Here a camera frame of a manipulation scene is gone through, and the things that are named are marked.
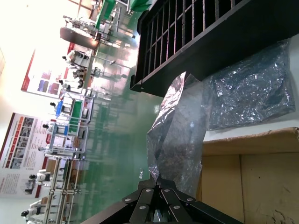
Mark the black slotted plastic container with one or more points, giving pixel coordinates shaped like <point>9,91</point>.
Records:
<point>210,46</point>

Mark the white frame workbench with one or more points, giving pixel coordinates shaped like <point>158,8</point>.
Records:
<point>58,205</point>
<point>65,172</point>

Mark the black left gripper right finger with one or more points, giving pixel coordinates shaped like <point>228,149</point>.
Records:
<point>182,207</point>

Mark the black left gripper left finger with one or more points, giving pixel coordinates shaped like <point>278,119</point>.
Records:
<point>137,205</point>

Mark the translucent grey antistatic bag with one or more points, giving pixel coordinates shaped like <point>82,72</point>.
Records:
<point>182,130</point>

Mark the white shelf rack blue bins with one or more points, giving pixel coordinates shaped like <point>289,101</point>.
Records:
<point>76,112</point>
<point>67,140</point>

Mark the white black humanoid robot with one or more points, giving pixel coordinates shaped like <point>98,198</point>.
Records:
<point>30,211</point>
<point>54,105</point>
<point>39,177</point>
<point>74,58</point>
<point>46,126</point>
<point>70,85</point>
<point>45,149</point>

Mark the brown cardboard box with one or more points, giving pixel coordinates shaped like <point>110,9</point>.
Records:
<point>257,175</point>

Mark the green tablecloth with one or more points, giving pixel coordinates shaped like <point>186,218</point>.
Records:
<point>140,4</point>
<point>105,11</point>

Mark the wall poster with purple photos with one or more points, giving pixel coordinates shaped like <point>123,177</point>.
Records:
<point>35,77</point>

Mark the dark brown cabinet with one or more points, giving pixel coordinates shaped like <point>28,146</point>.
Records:
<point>74,37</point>

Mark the wall poster with orange row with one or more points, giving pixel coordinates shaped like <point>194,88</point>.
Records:
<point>16,151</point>

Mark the crumpled silver antistatic bag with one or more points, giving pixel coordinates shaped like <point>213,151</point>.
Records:
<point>252,93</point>

